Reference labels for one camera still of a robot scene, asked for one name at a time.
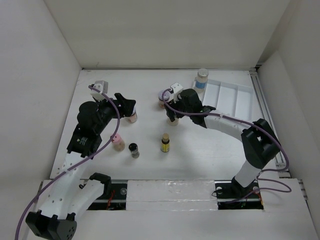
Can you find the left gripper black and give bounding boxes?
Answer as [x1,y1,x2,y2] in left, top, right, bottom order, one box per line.
[94,93,135,134]

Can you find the black grinder top jar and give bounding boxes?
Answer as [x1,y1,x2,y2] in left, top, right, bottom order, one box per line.
[167,117,179,126]

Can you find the red label spice jar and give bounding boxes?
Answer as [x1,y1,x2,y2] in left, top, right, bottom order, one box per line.
[158,90,171,109]
[126,107,138,124]

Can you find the blue label silver lid jar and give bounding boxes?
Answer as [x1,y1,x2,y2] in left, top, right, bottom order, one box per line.
[194,68,209,90]

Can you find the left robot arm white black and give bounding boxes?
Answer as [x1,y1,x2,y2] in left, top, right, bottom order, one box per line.
[25,92,136,240]

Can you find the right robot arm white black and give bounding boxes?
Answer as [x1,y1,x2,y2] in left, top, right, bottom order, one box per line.
[163,88,282,199]

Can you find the yellow label cork bottle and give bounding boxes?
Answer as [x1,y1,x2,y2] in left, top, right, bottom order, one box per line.
[160,133,170,153]

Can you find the pink lid spice bottle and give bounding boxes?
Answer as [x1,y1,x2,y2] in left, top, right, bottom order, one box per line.
[111,133,125,152]

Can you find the small black lid bottle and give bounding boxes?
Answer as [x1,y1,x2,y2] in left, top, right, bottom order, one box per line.
[128,142,140,159]

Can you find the white divided organizer tray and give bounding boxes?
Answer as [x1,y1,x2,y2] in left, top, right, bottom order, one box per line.
[193,77,254,121]

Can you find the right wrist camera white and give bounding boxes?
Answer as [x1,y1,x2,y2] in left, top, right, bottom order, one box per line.
[169,82,184,103]

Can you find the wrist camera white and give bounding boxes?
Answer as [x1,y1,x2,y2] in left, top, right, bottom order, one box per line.
[169,82,184,103]
[90,80,109,102]

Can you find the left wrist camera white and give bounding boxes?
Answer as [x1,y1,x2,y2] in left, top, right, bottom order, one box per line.
[90,80,109,102]

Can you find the black mounting rail base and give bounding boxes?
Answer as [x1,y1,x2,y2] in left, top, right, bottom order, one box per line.
[89,180,264,212]

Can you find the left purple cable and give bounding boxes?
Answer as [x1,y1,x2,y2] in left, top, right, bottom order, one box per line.
[14,84,120,240]

